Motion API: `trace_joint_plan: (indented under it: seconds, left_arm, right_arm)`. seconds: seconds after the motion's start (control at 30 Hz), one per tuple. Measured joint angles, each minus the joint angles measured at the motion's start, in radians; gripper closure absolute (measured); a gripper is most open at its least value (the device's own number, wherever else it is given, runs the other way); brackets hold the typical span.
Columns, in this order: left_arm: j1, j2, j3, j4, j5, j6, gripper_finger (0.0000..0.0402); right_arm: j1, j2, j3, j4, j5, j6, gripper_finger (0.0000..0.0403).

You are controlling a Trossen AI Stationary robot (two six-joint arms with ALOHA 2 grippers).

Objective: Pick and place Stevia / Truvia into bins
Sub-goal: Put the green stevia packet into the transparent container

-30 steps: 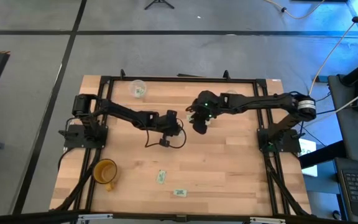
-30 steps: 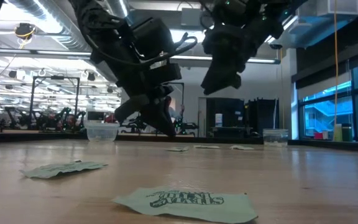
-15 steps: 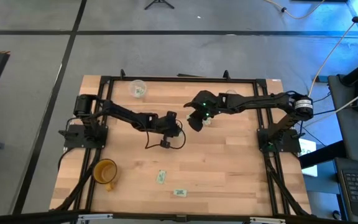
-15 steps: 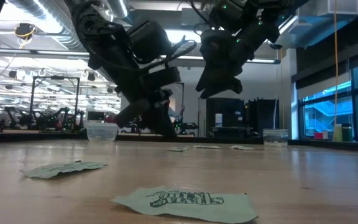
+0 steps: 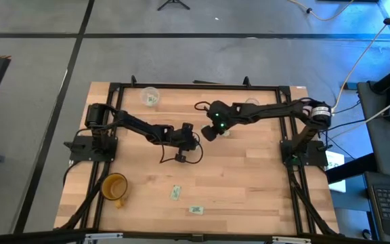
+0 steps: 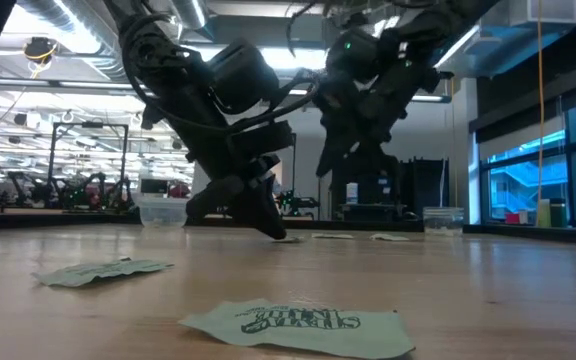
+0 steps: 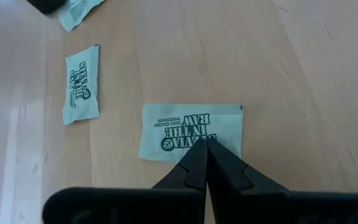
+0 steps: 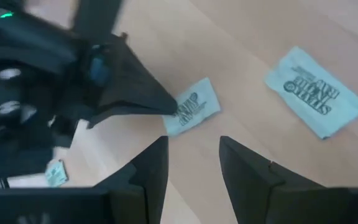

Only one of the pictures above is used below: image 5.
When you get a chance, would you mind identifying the silver bracket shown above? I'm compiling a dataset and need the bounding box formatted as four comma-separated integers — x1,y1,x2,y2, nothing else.
271,236,312,244
84,232,124,243

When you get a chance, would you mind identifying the black metal table frame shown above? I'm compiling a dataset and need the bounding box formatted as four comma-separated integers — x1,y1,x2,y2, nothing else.
54,75,341,238

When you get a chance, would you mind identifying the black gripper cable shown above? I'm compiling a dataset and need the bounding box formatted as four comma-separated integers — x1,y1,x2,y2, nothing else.
159,130,205,165

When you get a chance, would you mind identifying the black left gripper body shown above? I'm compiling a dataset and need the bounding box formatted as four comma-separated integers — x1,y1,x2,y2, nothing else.
171,123,199,163

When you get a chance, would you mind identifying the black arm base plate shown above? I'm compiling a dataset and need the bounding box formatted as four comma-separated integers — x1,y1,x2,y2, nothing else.
64,135,118,163
280,140,330,167

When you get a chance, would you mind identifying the black tripod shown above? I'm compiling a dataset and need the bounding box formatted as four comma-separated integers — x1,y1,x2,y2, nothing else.
156,0,192,12

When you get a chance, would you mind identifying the cream floor cable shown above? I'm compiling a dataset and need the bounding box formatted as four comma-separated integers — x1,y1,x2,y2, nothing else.
286,0,355,22

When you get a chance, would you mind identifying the white cable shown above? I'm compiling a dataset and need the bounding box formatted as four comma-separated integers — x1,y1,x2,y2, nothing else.
330,0,390,113
326,98,390,140

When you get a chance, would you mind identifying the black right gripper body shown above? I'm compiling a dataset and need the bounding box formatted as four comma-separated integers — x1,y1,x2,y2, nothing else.
200,100,236,142

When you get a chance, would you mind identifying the black overhead mount bar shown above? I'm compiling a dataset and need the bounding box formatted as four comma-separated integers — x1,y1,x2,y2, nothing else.
0,228,390,244

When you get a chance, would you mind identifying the yellow mug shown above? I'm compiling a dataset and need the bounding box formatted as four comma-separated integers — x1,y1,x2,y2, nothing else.
100,172,131,209

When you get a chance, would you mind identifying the grey side desk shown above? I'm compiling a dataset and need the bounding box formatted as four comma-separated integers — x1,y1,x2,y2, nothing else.
356,80,390,177

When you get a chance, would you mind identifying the white paper sheet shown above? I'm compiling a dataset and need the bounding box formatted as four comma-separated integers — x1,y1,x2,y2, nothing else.
325,150,347,193

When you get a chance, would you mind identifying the black beam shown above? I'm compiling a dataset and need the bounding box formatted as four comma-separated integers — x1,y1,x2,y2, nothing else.
325,152,378,184

